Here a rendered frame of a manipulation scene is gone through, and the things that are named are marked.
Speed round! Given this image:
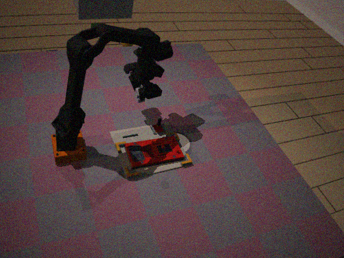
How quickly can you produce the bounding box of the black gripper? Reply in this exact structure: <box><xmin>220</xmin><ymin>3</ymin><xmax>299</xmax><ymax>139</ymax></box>
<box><xmin>123</xmin><ymin>62</ymin><xmax>162</xmax><ymax>101</ymax></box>

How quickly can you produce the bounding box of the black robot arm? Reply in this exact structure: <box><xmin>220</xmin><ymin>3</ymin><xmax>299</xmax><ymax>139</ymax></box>
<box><xmin>51</xmin><ymin>23</ymin><xmax>173</xmax><ymax>151</ymax></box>

